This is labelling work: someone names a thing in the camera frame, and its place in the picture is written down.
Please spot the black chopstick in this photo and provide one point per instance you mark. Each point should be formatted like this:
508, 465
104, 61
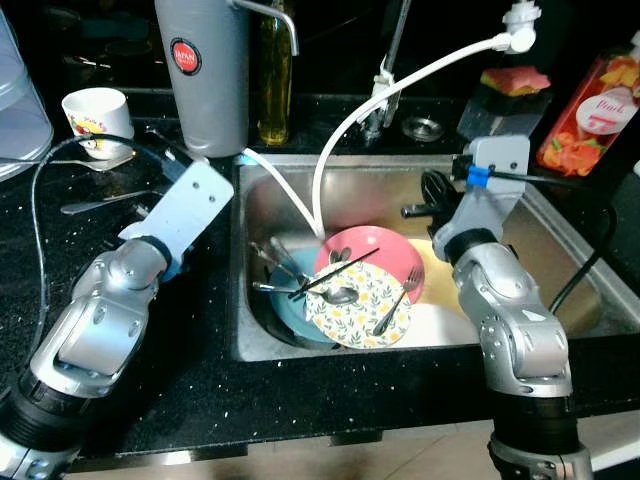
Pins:
340, 270

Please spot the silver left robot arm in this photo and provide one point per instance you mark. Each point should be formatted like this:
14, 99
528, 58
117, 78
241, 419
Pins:
90, 320

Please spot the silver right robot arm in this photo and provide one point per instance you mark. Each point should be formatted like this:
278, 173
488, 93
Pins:
515, 330

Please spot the pink plate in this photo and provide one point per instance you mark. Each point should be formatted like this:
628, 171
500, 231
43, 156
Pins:
380, 245

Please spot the yellow plate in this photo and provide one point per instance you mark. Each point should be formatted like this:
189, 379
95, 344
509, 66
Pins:
435, 285

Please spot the chrome faucet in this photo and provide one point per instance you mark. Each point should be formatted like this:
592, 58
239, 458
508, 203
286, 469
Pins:
378, 110

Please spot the clear sponge holder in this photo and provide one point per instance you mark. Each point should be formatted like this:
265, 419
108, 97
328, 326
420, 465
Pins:
510, 110

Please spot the white plate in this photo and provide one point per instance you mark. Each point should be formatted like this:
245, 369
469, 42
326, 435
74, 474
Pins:
440, 325

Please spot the pink yellow sponge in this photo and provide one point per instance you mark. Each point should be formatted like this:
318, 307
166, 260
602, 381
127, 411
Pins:
515, 82

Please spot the floral print plate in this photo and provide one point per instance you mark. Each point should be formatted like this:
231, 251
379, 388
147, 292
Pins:
355, 310

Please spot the stainless steel sink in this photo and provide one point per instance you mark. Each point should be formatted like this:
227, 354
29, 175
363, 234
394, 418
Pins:
580, 290

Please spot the steel tongs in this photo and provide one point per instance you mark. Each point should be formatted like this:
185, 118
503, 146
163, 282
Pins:
275, 262

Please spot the blue plate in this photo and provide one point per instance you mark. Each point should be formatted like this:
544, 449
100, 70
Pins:
290, 310

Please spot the olive oil bottle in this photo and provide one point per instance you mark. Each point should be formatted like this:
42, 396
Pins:
275, 100

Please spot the grey thermos flask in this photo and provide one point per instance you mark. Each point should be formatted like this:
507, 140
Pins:
205, 100

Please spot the white printed mug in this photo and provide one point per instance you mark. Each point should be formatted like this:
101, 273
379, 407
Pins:
100, 115

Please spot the clear plastic container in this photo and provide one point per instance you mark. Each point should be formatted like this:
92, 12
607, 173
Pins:
20, 120

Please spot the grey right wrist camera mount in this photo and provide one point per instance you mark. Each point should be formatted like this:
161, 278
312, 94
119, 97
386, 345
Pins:
495, 165

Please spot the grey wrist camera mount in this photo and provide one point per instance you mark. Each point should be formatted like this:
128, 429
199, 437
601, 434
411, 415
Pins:
495, 165
185, 210

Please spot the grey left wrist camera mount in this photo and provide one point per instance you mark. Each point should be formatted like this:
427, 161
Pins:
185, 210

